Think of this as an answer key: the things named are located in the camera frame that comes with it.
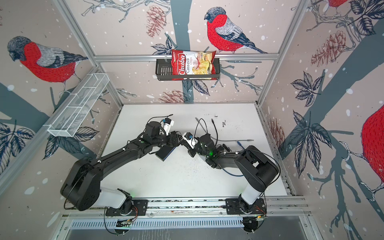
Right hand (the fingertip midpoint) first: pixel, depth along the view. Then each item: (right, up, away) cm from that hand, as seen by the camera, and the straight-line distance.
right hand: (182, 144), depth 86 cm
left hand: (-1, +5, -4) cm, 7 cm away
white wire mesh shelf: (-55, +23, -9) cm, 60 cm away
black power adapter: (+28, -4, +9) cm, 29 cm away
